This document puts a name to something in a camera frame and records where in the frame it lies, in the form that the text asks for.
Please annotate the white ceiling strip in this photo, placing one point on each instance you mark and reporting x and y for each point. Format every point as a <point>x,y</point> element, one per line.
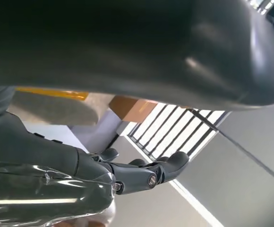
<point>193,203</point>

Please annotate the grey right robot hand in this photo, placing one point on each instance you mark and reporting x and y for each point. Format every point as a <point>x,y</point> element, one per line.
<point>32,175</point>

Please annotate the slatted ceiling skylight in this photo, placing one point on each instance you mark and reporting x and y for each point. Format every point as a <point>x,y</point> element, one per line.
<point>170,131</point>

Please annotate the brown cardboard box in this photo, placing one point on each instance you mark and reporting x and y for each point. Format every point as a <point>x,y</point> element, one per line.
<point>132,109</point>

